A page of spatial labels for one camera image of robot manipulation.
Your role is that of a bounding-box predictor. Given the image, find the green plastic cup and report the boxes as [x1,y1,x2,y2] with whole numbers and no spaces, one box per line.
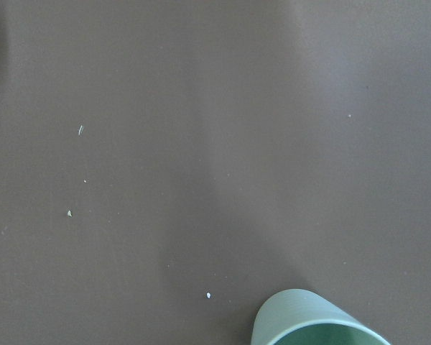
[250,289,389,345]

